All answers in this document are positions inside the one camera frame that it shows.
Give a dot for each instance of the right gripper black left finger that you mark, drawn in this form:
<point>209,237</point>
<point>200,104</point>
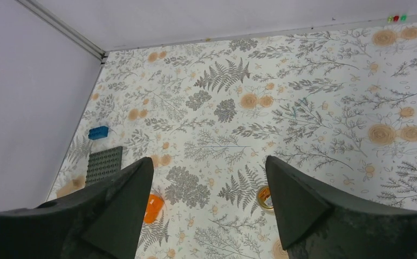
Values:
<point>103,220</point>

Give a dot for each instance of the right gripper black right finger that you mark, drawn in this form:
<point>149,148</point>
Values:
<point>316,220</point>

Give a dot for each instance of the orange pill organizer box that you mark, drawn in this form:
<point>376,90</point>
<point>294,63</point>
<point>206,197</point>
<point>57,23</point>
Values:
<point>154,206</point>

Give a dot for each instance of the clear pill bottle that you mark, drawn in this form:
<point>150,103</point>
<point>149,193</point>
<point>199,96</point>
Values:
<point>264,200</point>

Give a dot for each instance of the tan wooden block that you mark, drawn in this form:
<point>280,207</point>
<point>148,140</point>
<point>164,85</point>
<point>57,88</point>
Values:
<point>72,186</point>

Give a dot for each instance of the grey studded baseplate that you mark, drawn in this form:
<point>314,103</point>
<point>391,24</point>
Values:
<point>103,164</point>

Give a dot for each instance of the blue toy brick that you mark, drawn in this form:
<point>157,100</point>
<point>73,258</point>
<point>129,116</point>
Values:
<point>98,133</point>

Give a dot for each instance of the floral patterned mat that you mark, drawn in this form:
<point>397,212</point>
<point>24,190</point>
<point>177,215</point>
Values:
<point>341,106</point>

